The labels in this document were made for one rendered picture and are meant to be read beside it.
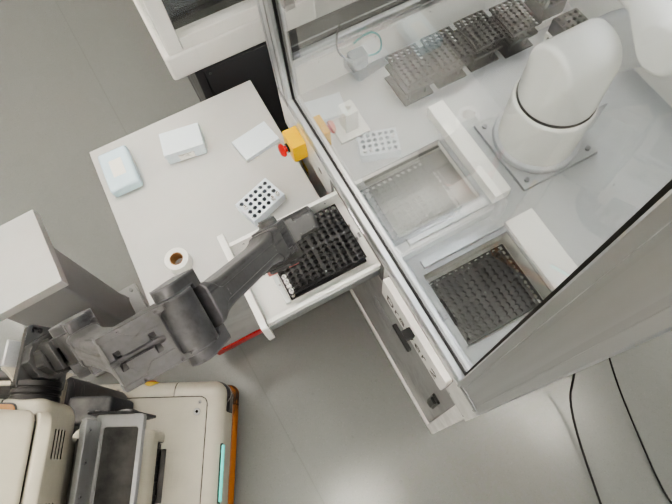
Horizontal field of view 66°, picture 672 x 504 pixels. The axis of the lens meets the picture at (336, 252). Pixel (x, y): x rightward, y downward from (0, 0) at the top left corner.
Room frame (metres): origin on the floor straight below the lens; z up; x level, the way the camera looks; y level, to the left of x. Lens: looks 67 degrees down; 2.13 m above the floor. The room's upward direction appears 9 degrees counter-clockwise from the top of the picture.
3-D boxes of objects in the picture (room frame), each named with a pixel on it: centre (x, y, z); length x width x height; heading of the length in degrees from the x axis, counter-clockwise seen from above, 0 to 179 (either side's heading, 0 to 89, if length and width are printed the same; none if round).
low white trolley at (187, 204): (0.86, 0.37, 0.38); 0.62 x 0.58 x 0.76; 20
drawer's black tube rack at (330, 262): (0.54, 0.06, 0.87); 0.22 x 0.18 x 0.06; 110
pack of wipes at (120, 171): (0.95, 0.63, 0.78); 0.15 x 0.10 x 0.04; 19
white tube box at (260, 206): (0.76, 0.20, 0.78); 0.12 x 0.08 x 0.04; 128
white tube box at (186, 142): (1.01, 0.43, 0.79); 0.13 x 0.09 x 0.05; 101
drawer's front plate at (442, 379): (0.28, -0.16, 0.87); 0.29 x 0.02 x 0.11; 20
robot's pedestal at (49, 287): (0.69, 0.99, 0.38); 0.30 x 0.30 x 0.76; 23
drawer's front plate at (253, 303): (0.47, 0.25, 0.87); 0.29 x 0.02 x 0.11; 20
